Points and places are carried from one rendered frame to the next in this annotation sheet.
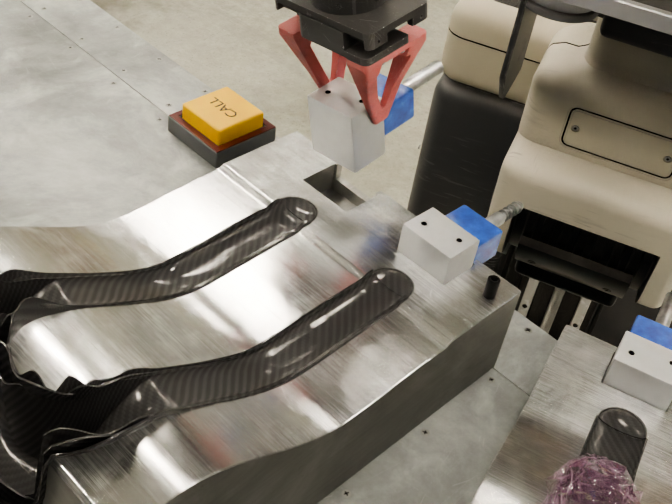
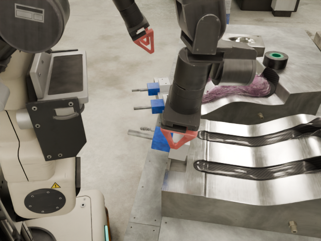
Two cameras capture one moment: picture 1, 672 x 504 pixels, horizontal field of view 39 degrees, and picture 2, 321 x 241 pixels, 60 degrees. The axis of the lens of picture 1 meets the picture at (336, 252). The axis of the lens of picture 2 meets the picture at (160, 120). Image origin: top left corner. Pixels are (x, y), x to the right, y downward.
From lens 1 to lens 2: 0.97 m
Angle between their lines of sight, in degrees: 84
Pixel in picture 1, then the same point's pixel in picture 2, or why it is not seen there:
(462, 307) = not seen: hidden behind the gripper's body
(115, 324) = (294, 154)
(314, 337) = (233, 141)
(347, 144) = not seen: hidden behind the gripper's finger
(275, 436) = (270, 124)
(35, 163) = not seen: outside the picture
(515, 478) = (228, 99)
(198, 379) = (277, 140)
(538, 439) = (206, 109)
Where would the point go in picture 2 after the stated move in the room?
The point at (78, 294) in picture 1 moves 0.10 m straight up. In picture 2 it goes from (299, 169) to (315, 132)
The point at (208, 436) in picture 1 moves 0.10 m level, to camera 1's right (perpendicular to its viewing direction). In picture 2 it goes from (290, 122) to (261, 103)
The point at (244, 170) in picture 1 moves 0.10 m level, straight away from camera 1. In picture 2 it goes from (199, 188) to (161, 214)
